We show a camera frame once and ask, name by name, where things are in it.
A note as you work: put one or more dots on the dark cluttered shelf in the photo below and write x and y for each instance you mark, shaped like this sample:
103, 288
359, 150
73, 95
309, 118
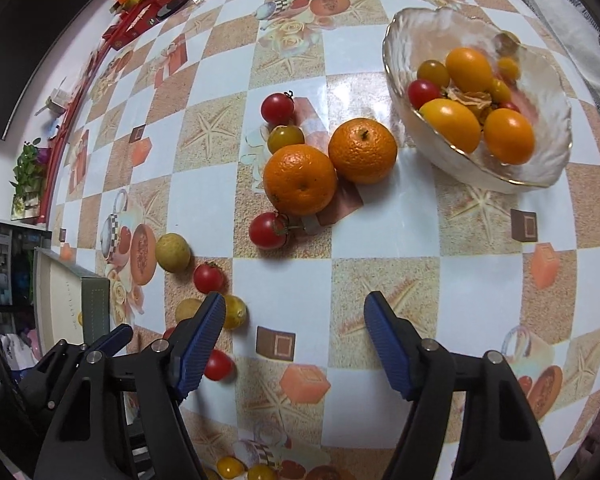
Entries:
5, 270

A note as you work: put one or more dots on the potted flower plant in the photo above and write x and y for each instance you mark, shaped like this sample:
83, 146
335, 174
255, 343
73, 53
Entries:
29, 167

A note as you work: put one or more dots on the green cardboard box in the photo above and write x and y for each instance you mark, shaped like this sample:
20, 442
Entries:
65, 295

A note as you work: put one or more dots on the dried orange fruit husk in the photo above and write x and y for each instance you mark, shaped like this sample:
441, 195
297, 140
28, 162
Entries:
472, 100

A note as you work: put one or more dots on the small orange cherry tomato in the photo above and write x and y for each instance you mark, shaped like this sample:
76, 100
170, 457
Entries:
508, 68
500, 91

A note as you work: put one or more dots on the red packages pile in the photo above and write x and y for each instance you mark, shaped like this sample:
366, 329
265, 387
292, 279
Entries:
147, 12

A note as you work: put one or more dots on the checkered printed tablecloth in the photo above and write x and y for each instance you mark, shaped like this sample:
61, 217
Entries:
430, 260

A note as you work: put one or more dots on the orange mandarin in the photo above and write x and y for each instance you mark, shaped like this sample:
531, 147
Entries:
362, 151
300, 186

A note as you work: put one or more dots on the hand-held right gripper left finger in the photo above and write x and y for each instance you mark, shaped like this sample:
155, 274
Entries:
200, 347

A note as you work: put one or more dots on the brown round fruit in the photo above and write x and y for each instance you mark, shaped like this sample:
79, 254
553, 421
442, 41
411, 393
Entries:
508, 42

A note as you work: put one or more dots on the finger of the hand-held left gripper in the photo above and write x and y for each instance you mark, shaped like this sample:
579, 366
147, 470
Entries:
116, 336
50, 370

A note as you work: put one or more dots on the red cherry tomato with stem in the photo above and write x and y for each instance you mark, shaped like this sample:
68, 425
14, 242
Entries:
266, 231

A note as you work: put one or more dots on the clear glass bowl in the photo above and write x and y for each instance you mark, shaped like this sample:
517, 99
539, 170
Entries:
540, 165

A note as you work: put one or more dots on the fruits inside bowl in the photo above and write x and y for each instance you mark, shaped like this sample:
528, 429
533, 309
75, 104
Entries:
452, 126

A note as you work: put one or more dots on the yellow cherry tomato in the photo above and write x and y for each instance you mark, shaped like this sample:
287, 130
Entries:
261, 473
235, 312
186, 310
434, 72
229, 466

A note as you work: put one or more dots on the yellow-green cherry tomato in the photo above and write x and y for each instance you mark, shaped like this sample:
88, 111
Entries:
285, 139

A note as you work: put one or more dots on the pale yellow-green round fruit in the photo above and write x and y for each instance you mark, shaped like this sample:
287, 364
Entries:
172, 252

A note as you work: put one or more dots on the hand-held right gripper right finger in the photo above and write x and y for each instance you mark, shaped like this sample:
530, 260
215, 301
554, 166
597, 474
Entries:
386, 345

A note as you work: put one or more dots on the orange kumquat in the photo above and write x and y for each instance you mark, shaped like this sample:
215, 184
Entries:
509, 136
470, 68

